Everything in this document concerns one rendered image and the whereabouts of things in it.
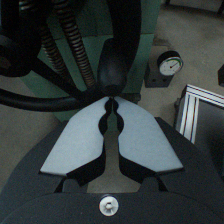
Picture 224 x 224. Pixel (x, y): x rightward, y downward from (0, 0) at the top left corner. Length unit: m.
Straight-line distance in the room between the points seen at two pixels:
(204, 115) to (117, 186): 0.70
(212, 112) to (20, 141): 1.39
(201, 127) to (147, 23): 0.68
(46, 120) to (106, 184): 0.67
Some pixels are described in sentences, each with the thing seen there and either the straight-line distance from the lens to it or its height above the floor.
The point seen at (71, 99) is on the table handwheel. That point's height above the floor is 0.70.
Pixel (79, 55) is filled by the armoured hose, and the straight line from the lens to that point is 0.23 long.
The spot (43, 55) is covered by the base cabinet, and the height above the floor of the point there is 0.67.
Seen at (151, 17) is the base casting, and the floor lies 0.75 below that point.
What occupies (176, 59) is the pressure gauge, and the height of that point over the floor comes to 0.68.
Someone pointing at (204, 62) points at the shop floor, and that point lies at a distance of 1.67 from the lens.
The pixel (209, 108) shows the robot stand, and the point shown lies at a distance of 0.97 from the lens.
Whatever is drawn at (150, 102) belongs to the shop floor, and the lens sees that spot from 1.07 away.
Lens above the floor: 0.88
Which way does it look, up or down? 63 degrees down
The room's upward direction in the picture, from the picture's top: 4 degrees counter-clockwise
